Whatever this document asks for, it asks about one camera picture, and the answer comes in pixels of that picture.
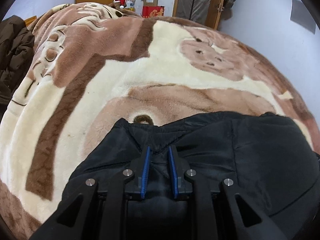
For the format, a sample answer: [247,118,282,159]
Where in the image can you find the wooden door with frame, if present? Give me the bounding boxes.
[172,0,225,29]

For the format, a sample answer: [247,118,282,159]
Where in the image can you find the red santa hat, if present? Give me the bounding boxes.
[112,0,126,9]

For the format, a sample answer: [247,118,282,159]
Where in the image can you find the brown puffer coat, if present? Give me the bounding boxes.
[0,15,34,106]

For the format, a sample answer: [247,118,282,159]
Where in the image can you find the open cardboard box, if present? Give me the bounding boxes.
[142,0,158,7]

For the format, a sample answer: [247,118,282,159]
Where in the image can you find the wooden headboard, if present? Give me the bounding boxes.
[24,16,37,27]

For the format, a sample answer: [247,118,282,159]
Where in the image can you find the red gift box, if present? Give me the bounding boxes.
[142,6,165,18]

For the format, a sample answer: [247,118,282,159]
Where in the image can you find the clothes hanging on door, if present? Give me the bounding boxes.
[221,0,236,20]

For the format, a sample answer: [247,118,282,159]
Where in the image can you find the black quilted jacket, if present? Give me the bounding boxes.
[61,112,319,239]

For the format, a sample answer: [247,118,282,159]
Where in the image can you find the brown plush bear blanket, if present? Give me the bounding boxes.
[1,2,319,239]

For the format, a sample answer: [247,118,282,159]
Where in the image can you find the grey square wall panel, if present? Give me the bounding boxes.
[290,0,316,34]

